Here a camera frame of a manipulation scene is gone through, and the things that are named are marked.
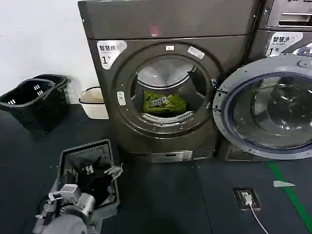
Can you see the green printed garment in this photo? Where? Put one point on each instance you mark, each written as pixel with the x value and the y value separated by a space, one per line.
pixel 168 101

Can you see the grey laundry basket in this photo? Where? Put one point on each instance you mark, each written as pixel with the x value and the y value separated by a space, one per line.
pixel 64 161

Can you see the grey stacked laundry machine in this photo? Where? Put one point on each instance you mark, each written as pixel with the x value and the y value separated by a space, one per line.
pixel 280 14

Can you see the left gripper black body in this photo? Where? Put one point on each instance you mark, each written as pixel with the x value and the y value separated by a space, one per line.
pixel 102 187

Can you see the black clothes with white print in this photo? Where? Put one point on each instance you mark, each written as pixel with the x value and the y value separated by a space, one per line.
pixel 87 174

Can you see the grey front-load dryer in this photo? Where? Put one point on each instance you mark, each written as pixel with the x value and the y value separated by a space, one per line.
pixel 170 22

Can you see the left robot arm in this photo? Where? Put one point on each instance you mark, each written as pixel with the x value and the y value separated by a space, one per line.
pixel 65 219

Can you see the grey tape scrap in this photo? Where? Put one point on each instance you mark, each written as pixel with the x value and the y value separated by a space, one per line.
pixel 282 183

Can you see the black floor socket box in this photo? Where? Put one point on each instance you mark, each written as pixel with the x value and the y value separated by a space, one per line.
pixel 246 198

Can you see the green floor tape line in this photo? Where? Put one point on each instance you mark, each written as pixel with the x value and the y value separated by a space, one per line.
pixel 290 192

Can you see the large black plastic basket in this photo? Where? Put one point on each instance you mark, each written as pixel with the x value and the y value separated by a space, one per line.
pixel 29 109

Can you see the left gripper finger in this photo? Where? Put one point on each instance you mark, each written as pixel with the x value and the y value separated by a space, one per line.
pixel 119 170
pixel 109 170

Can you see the white plastic basin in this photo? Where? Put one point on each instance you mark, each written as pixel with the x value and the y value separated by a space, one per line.
pixel 96 108

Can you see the round glass dryer door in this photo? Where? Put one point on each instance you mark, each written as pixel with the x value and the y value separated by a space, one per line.
pixel 246 136

